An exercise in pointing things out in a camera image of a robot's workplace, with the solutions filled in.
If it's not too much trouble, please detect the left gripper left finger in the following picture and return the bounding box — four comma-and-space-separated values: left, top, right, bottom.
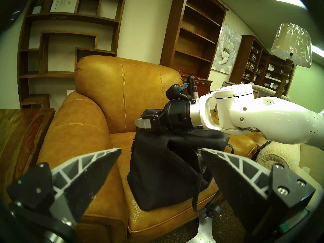
6, 148, 122, 223

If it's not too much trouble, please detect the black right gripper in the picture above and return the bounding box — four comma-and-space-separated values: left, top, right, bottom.
134, 84, 193, 131

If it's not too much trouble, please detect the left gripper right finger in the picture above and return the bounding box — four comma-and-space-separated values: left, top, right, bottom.
201, 148, 316, 236

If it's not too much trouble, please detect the black zippered duffel bag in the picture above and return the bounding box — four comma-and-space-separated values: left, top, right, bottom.
127, 108, 234, 215

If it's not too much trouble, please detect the open wooden shelf unit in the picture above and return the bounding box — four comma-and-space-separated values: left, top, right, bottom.
17, 0, 127, 109

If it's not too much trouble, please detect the beige fabric sofa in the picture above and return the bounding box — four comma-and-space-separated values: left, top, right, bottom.
256, 141, 324, 205

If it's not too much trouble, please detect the tan leather armchair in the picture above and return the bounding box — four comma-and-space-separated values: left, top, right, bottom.
37, 55, 259, 243

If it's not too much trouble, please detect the striped wooden coffee table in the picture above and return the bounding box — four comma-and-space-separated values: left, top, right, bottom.
0, 108, 55, 197

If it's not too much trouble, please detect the cherry wood hutch bookcase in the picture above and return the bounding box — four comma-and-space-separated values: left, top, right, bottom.
160, 0, 229, 98

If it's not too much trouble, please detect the grey upholstered chair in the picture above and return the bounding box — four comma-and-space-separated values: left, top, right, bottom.
249, 83, 291, 102

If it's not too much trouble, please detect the white flower canvas painting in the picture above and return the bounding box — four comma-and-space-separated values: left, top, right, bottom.
211, 24, 242, 75

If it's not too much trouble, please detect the turned wooden lamp base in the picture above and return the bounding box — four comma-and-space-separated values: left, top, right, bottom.
274, 53, 294, 98

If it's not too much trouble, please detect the dark wooden bookcase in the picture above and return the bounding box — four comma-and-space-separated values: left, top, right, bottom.
229, 35, 296, 96

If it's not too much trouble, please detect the white framed certificate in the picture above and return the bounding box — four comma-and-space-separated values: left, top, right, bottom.
50, 0, 78, 13

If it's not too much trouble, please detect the small potted plant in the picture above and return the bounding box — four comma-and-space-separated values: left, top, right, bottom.
32, 0, 48, 14

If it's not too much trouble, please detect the thin black sensor cable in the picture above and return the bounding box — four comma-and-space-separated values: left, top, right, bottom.
187, 75, 212, 100

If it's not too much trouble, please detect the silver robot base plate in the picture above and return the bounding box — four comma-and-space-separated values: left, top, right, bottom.
187, 214, 218, 243

